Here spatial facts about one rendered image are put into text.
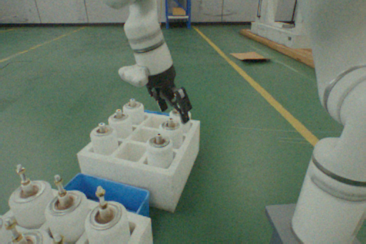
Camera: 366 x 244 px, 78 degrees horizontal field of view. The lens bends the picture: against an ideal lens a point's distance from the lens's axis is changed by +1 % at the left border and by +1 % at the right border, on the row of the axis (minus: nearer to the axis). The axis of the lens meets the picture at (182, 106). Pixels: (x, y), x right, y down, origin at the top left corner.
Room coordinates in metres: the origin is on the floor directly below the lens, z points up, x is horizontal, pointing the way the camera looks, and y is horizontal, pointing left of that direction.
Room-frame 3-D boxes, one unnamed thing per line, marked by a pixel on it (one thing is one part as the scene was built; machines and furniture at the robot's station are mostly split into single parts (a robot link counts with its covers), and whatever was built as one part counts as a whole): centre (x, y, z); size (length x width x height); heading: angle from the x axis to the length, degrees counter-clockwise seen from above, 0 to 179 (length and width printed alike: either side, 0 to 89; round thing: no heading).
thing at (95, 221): (0.37, 0.18, 0.25); 0.08 x 0.08 x 0.01
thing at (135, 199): (0.56, 0.27, 0.06); 0.30 x 0.11 x 0.12; 72
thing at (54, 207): (0.40, 0.29, 0.25); 0.08 x 0.08 x 0.01
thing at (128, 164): (0.82, 0.16, 0.09); 0.39 x 0.39 x 0.18; 72
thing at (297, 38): (3.89, -1.69, 0.45); 1.61 x 0.57 x 0.74; 5
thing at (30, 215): (0.44, 0.41, 0.16); 0.10 x 0.10 x 0.18
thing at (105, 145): (0.74, 0.31, 0.16); 0.10 x 0.10 x 0.18
